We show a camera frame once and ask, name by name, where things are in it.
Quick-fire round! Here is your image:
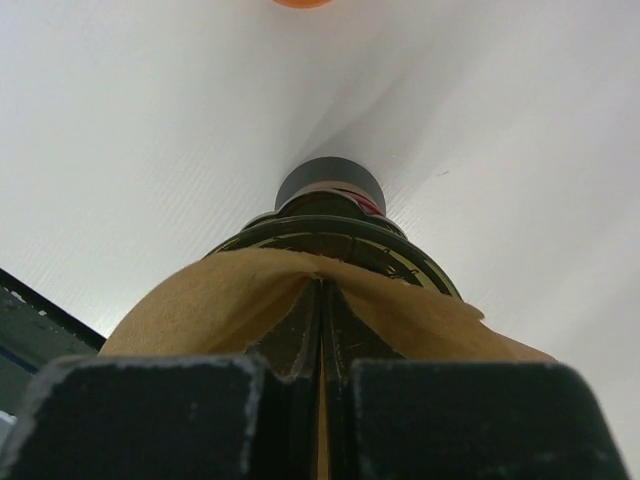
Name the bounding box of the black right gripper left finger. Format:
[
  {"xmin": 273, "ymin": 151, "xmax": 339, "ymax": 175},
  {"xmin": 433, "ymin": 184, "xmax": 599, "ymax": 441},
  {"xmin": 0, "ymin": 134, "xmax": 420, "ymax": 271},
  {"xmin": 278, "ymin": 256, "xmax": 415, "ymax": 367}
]
[{"xmin": 1, "ymin": 281, "xmax": 321, "ymax": 479}]

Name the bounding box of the brown paper coffee filter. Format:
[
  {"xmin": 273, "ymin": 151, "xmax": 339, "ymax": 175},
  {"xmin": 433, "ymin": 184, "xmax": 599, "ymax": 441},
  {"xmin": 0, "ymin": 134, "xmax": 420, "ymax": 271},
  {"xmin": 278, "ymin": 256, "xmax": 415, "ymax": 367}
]
[{"xmin": 97, "ymin": 248, "xmax": 561, "ymax": 480}]

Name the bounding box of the green glass coffee dripper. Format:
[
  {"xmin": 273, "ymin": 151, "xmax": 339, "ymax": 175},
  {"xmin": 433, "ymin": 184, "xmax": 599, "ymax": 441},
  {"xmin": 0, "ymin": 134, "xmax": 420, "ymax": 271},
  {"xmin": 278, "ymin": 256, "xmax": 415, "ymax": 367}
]
[{"xmin": 213, "ymin": 190, "xmax": 461, "ymax": 299}]

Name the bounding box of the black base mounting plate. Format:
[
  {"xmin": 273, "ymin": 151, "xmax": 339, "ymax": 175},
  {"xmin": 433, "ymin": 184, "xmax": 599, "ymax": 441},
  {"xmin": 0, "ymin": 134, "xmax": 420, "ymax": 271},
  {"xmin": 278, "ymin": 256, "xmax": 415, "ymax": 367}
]
[{"xmin": 0, "ymin": 267, "xmax": 109, "ymax": 381}]

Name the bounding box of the orange liquid glass beaker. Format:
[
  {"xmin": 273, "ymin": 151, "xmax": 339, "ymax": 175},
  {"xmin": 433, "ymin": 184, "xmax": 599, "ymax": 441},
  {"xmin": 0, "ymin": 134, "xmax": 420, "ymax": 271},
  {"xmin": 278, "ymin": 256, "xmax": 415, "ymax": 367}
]
[{"xmin": 273, "ymin": 0, "xmax": 332, "ymax": 9}]

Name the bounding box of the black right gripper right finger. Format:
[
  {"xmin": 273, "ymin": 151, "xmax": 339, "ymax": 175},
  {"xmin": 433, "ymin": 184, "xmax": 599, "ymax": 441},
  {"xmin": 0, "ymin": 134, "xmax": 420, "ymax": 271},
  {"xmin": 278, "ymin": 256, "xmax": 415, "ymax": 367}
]
[{"xmin": 322, "ymin": 283, "xmax": 628, "ymax": 479}]

